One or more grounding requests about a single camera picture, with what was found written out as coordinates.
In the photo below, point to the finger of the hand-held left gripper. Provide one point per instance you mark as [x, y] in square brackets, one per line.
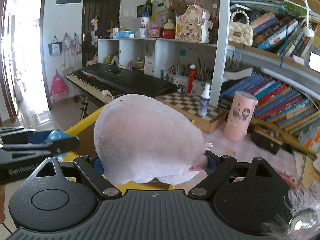
[37, 137]
[60, 146]

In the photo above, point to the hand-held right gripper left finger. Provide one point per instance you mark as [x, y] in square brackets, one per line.
[87, 170]

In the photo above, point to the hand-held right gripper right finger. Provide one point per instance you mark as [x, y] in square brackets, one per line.
[212, 165]

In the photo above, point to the yellow cardboard box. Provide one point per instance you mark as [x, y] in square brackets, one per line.
[83, 120]

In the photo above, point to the pink plush toy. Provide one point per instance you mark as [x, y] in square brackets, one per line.
[145, 140]

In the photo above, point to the person's left forearm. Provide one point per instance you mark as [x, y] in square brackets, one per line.
[2, 205]

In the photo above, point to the pink checkered desktop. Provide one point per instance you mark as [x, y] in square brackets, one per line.
[220, 146]

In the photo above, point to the keyboard stand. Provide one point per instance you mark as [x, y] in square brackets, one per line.
[85, 107]

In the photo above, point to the pink backpack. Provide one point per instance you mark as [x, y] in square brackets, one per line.
[58, 90]

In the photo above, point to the pink cylinder container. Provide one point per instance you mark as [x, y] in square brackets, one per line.
[238, 117]

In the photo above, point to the wooden chessboard box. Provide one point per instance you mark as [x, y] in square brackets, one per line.
[195, 110]

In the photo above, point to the white spray bottle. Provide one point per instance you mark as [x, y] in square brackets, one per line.
[203, 102]

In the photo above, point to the pen holder with pens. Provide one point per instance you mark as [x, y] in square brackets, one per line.
[197, 80]

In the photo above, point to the black electronic keyboard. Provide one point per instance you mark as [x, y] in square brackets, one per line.
[120, 80]

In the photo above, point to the dark tote bag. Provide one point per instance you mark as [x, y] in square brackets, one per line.
[55, 47]

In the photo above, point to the row of slim colourful books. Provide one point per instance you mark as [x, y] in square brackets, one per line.
[280, 100]

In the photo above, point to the pink hanging bag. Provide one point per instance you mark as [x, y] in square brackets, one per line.
[75, 46]
[66, 41]

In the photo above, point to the orange white small box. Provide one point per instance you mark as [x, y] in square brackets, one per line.
[308, 137]

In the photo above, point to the white box with red label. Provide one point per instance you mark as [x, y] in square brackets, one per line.
[151, 65]

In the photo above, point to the white cubby shelf unit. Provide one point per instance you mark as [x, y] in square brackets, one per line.
[125, 47]

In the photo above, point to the small plush door ornament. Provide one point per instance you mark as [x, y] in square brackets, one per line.
[94, 21]

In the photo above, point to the blue tissue pack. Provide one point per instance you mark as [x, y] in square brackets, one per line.
[125, 34]

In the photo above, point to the white quilted handbag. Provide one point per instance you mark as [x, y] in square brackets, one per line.
[240, 32]

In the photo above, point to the red round doll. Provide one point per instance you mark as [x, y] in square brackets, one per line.
[168, 31]

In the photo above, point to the pink pig ornament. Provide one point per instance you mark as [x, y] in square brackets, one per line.
[192, 25]

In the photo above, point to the small pink box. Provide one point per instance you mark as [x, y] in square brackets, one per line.
[155, 30]

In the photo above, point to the white lotion bottle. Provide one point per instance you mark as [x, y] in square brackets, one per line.
[144, 26]

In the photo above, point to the dark wooden door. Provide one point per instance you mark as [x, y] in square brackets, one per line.
[105, 5]

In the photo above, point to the row of mixed paperback books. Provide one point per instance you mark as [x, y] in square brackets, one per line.
[275, 30]

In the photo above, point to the white bookshelf frame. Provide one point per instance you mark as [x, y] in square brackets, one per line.
[220, 55]

